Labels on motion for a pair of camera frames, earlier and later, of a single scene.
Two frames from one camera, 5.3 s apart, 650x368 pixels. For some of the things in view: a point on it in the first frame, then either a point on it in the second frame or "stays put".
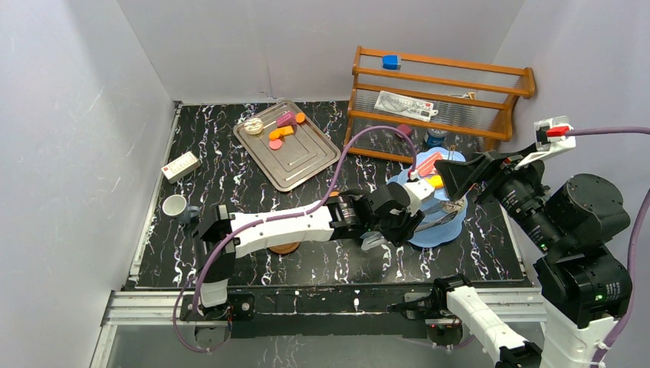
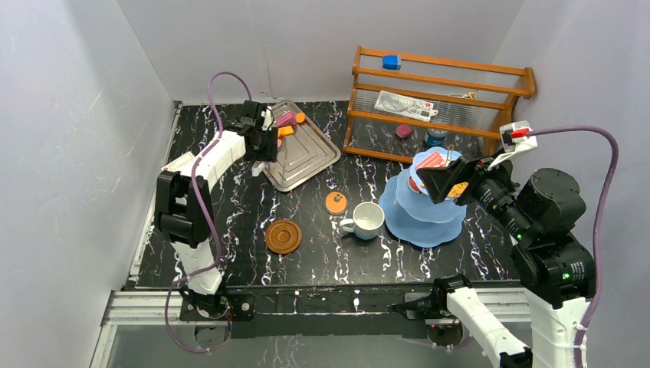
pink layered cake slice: [427, 167] stays put
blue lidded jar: [434, 138] stays put
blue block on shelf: [391, 62] stays put
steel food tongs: [434, 217] -> [257, 168]
